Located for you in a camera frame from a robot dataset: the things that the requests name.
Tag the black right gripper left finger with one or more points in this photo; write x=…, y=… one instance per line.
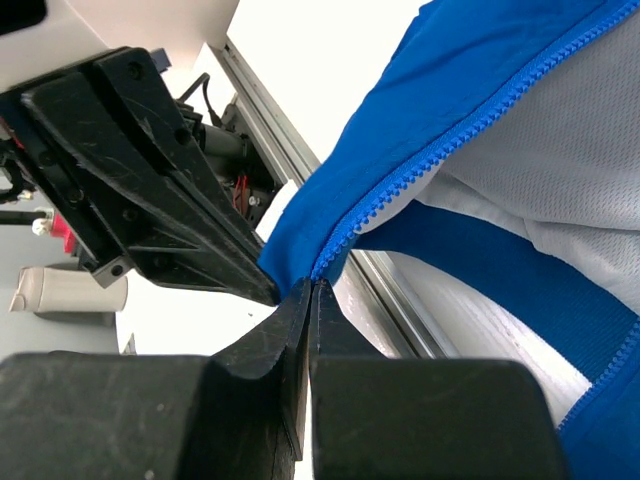
x=238, y=414

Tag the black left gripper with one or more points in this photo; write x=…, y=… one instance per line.
x=111, y=152

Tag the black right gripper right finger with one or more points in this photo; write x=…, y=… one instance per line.
x=375, y=417

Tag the blue white red hooded jacket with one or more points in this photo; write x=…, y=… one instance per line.
x=533, y=105

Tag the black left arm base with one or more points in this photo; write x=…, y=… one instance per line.
x=237, y=162

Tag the grey cylindrical container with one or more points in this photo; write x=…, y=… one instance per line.
x=50, y=290

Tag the aluminium table frame rail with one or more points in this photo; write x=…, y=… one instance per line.
x=372, y=292

